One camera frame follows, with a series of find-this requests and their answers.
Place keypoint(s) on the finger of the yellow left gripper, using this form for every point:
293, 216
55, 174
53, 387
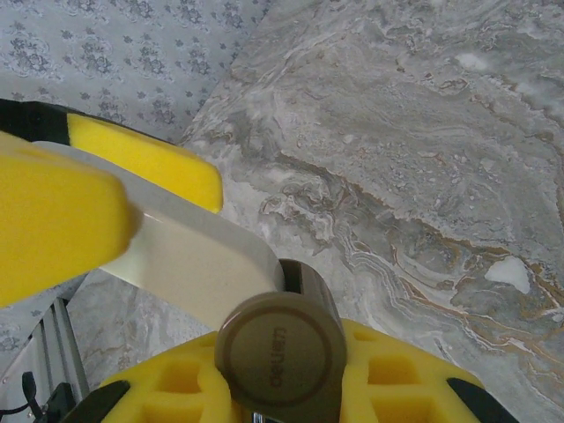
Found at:
53, 220
145, 158

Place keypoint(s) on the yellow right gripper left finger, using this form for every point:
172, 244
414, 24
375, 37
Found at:
176, 379

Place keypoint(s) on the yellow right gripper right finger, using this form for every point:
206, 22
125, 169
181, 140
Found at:
396, 379

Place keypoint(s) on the beige stapler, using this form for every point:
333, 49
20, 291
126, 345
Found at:
198, 255

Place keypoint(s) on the aluminium side rail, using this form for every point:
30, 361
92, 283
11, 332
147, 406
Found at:
57, 335

